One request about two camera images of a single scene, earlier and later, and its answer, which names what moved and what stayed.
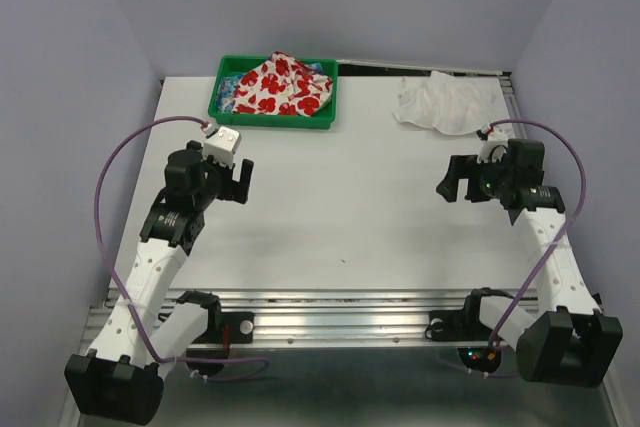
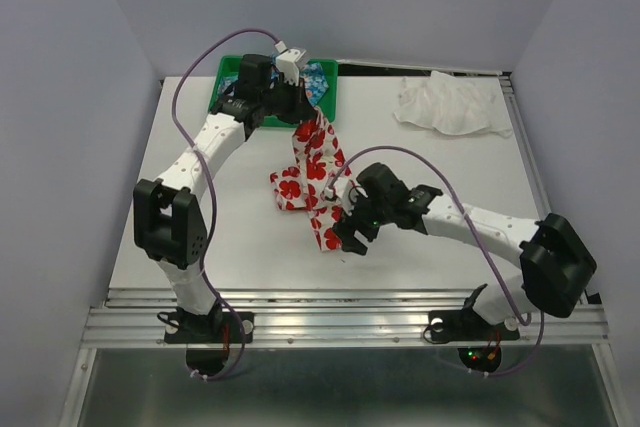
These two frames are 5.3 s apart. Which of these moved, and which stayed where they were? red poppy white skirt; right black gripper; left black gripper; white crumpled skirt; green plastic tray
Moved: left black gripper; right black gripper; red poppy white skirt
Stayed: green plastic tray; white crumpled skirt
